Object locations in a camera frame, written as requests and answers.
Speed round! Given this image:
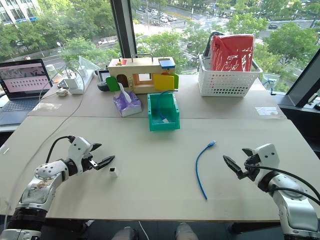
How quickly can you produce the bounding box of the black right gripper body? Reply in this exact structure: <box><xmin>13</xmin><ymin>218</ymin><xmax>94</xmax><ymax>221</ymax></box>
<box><xmin>243</xmin><ymin>153</ymin><xmax>262</xmax><ymax>182</ymax></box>

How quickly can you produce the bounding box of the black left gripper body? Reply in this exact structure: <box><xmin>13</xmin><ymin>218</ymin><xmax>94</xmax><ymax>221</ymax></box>
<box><xmin>81</xmin><ymin>152</ymin><xmax>100</xmax><ymax>173</ymax></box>

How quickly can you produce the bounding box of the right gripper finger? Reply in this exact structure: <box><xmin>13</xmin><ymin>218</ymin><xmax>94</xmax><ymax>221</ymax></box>
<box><xmin>241</xmin><ymin>147</ymin><xmax>256</xmax><ymax>158</ymax></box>
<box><xmin>222</xmin><ymin>155</ymin><xmax>245</xmax><ymax>180</ymax></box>

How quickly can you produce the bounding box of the long blue Ethernet cable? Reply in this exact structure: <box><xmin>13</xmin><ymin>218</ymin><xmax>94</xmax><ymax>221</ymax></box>
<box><xmin>195</xmin><ymin>140</ymin><xmax>217</xmax><ymax>201</ymax></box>

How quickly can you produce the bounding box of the clear tape patch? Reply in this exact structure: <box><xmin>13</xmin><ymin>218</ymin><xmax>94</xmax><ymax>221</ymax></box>
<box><xmin>254</xmin><ymin>106</ymin><xmax>279</xmax><ymax>116</ymax></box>

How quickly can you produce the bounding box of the purple tissue pack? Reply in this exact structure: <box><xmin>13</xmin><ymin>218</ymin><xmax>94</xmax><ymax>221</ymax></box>
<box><xmin>112</xmin><ymin>82</ymin><xmax>145</xmax><ymax>118</ymax></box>

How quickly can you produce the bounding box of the white power strip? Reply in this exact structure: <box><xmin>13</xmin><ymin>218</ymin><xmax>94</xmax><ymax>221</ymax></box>
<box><xmin>67</xmin><ymin>68</ymin><xmax>95</xmax><ymax>95</ymax></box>

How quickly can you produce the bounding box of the green plastic bin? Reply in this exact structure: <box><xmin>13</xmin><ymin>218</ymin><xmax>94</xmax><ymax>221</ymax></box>
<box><xmin>146</xmin><ymin>92</ymin><xmax>181</xmax><ymax>132</ymax></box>

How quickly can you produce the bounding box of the white charger block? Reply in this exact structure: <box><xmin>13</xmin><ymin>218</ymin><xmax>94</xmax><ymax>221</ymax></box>
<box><xmin>62</xmin><ymin>70</ymin><xmax>79</xmax><ymax>90</ymax></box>

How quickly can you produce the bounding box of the white perforated plastic basket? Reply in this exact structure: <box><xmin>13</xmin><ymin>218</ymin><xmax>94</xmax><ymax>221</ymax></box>
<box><xmin>198</xmin><ymin>54</ymin><xmax>264</xmax><ymax>98</ymax></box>

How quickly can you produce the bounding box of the black controller with screen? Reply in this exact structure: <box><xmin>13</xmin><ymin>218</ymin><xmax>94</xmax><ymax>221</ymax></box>
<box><xmin>96</xmin><ymin>68</ymin><xmax>111</xmax><ymax>92</ymax></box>

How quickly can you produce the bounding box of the clear plastic panel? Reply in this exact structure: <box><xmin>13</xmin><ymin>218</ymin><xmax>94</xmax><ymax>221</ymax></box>
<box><xmin>78</xmin><ymin>55</ymin><xmax>99</xmax><ymax>74</ymax></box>

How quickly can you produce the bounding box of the clear bottle with white cap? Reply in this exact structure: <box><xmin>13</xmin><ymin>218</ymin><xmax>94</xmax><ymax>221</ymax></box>
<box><xmin>45</xmin><ymin>64</ymin><xmax>64</xmax><ymax>85</ymax></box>

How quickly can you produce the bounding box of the wooden box with coloured doors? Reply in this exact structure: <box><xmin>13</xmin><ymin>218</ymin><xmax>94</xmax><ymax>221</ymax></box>
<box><xmin>105</xmin><ymin>53</ymin><xmax>180</xmax><ymax>95</ymax></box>

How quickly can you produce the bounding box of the open laptop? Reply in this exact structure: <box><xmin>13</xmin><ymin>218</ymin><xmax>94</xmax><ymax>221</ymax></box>
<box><xmin>0</xmin><ymin>58</ymin><xmax>54</xmax><ymax>126</ymax></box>

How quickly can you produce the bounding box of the red plastic bag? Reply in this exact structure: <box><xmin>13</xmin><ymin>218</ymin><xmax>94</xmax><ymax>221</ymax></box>
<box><xmin>209</xmin><ymin>33</ymin><xmax>255</xmax><ymax>72</ymax></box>

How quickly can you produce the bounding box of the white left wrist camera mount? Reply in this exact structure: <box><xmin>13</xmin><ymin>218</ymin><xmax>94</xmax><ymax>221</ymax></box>
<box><xmin>67</xmin><ymin>136</ymin><xmax>93</xmax><ymax>174</ymax></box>

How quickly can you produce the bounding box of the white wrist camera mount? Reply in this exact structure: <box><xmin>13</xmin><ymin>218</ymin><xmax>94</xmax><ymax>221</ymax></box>
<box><xmin>67</xmin><ymin>136</ymin><xmax>93</xmax><ymax>174</ymax></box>
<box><xmin>251</xmin><ymin>143</ymin><xmax>280</xmax><ymax>174</ymax></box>

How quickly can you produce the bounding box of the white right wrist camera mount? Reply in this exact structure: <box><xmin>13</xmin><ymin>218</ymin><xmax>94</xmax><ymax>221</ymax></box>
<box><xmin>251</xmin><ymin>143</ymin><xmax>280</xmax><ymax>174</ymax></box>

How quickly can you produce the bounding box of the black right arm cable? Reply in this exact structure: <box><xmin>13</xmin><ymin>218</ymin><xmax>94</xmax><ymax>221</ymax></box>
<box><xmin>244</xmin><ymin>161</ymin><xmax>320</xmax><ymax>208</ymax></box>

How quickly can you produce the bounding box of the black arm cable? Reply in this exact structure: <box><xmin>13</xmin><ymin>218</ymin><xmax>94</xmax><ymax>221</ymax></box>
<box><xmin>45</xmin><ymin>135</ymin><xmax>76</xmax><ymax>163</ymax></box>
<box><xmin>244</xmin><ymin>161</ymin><xmax>320</xmax><ymax>208</ymax></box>

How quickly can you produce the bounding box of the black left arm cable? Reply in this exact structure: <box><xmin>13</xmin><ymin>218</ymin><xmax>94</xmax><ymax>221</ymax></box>
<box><xmin>45</xmin><ymin>135</ymin><xmax>76</xmax><ymax>163</ymax></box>

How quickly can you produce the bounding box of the blue cable with white connector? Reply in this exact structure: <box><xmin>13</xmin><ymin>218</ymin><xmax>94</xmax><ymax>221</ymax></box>
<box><xmin>157</xmin><ymin>89</ymin><xmax>175</xmax><ymax>124</ymax></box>

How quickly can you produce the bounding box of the slanted black window frame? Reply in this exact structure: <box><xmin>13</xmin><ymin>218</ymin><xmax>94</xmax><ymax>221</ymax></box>
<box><xmin>277</xmin><ymin>51</ymin><xmax>320</xmax><ymax>121</ymax></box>

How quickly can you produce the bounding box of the black bag strap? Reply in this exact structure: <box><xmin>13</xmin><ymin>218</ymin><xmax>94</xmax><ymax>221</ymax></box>
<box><xmin>202</xmin><ymin>31</ymin><xmax>226</xmax><ymax>59</ymax></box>

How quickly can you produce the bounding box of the black window frame post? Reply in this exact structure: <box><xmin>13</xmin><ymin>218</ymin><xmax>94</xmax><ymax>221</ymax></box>
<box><xmin>109</xmin><ymin>0</ymin><xmax>137</xmax><ymax>68</ymax></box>

